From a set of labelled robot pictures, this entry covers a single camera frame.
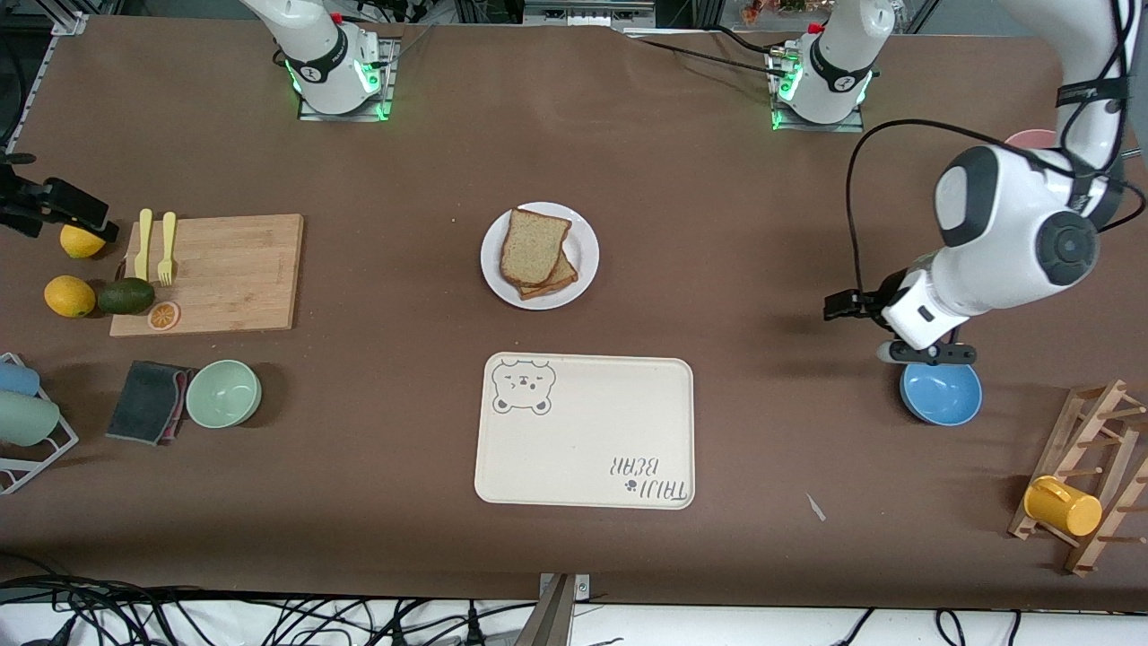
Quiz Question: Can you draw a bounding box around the brown bread slice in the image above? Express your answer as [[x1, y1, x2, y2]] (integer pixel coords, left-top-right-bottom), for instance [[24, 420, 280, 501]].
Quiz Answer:
[[518, 251, 579, 301], [500, 208, 573, 289]]

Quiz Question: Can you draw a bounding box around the white round plate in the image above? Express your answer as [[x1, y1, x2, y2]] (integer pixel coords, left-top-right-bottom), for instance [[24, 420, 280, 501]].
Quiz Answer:
[[481, 202, 600, 311]]

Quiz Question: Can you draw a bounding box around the yellow lemon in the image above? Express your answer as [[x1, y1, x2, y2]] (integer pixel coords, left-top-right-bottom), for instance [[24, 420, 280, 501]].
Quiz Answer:
[[60, 224, 109, 259], [44, 275, 97, 319]]

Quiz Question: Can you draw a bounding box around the dark green avocado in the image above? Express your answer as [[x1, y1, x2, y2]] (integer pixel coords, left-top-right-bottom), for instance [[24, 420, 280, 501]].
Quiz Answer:
[[97, 277, 156, 316]]

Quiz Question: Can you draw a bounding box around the yellow plastic fork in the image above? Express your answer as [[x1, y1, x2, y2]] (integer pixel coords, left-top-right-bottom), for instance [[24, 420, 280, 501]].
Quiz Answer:
[[158, 212, 178, 287]]

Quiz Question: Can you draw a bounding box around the blue bowl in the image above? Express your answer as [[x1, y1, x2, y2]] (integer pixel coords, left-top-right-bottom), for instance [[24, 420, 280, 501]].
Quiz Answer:
[[900, 359, 983, 427]]

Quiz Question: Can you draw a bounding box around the wooden cutting board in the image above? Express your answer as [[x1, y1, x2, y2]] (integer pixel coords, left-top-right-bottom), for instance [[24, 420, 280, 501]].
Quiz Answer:
[[109, 214, 304, 338]]

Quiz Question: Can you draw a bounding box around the grey folded cloth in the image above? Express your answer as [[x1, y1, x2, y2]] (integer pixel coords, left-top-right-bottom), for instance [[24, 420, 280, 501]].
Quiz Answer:
[[105, 360, 194, 446]]

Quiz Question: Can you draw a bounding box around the pale green cup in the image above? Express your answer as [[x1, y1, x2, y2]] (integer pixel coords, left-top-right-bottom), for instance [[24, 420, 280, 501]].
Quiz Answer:
[[0, 391, 61, 447]]

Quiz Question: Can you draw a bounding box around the pale green bowl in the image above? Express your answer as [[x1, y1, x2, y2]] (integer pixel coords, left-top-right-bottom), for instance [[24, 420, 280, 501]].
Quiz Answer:
[[186, 360, 263, 429]]

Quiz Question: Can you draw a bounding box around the wooden peg rack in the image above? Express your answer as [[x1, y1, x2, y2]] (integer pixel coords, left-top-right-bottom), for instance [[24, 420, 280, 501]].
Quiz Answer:
[[1007, 379, 1148, 577]]

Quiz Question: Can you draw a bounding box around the yellow mug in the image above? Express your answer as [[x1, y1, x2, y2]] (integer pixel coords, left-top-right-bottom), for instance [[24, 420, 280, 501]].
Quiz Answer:
[[1023, 476, 1103, 537]]

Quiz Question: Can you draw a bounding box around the cream bear print tray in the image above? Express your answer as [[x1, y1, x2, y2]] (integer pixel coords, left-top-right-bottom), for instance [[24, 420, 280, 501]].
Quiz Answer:
[[474, 352, 696, 511]]

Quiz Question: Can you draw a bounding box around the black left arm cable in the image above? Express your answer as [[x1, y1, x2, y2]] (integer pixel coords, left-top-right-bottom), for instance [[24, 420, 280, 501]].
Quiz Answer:
[[845, 0, 1148, 297]]

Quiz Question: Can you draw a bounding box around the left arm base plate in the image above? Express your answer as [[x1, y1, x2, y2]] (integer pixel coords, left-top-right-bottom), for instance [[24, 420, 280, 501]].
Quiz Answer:
[[767, 45, 865, 134]]

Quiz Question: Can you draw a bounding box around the aluminium frame rail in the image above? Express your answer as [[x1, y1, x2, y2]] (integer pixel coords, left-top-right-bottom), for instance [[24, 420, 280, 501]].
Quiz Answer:
[[0, 9, 91, 171]]

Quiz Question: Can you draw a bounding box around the white wire rack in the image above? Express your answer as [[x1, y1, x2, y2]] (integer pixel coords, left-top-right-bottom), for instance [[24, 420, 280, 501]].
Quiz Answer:
[[0, 352, 80, 496]]

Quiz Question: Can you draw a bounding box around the black cable on table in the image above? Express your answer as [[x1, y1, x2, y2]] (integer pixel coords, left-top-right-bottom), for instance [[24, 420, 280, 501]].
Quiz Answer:
[[628, 29, 792, 82]]

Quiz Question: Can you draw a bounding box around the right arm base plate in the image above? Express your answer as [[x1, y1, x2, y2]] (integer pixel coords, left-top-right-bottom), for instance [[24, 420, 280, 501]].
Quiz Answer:
[[298, 36, 401, 122]]

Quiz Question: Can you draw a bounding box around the black cable bundle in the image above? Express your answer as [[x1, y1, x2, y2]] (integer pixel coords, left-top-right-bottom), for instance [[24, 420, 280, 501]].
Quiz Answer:
[[0, 574, 539, 646]]

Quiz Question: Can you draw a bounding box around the grey metal mount post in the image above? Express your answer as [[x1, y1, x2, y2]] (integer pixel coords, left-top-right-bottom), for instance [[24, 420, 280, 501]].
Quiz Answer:
[[514, 572, 593, 646]]

